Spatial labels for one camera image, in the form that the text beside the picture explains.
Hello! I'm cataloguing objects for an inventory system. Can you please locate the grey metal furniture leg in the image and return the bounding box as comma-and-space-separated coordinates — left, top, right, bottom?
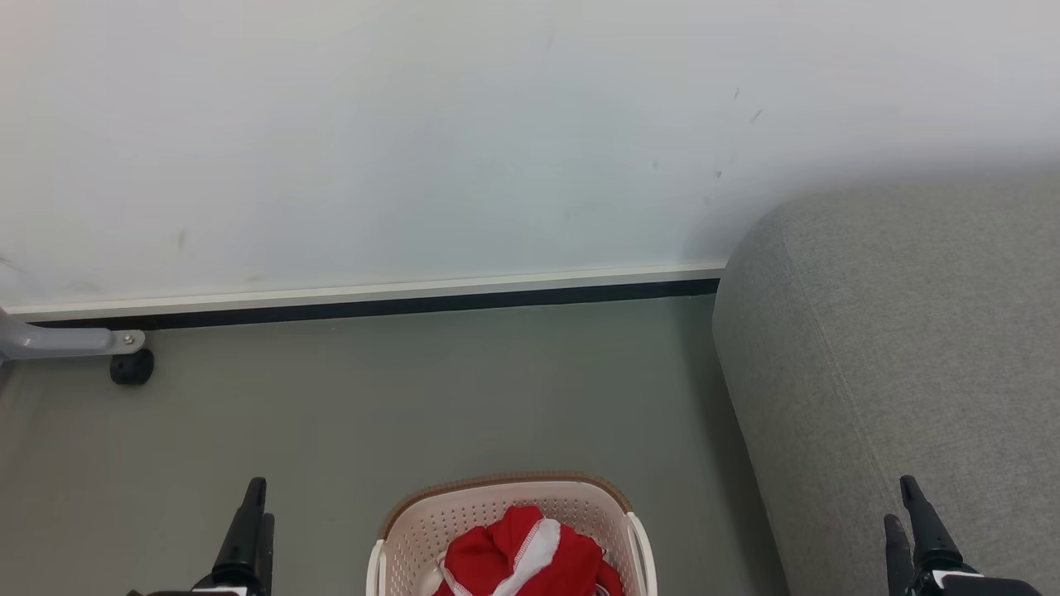
0, 307, 147, 366

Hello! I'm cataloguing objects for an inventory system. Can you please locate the white and black wall baseboard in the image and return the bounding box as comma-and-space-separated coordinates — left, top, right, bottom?
4, 262, 729, 330

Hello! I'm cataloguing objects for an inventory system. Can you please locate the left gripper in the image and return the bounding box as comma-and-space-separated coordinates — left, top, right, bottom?
124, 478, 276, 596

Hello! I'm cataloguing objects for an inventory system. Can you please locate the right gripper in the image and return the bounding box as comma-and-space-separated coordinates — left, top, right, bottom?
883, 475, 1046, 596

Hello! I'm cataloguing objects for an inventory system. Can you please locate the red and white garment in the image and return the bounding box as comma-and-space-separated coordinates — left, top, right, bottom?
431, 506, 625, 596

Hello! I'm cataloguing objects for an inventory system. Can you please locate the cream perforated plastic laundry basket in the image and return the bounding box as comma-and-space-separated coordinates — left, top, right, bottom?
366, 473, 658, 596

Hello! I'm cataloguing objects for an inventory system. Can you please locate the grey fabric sofa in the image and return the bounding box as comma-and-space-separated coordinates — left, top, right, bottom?
712, 170, 1060, 596

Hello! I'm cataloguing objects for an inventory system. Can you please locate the black caster wheel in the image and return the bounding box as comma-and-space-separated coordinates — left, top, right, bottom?
109, 348, 156, 387

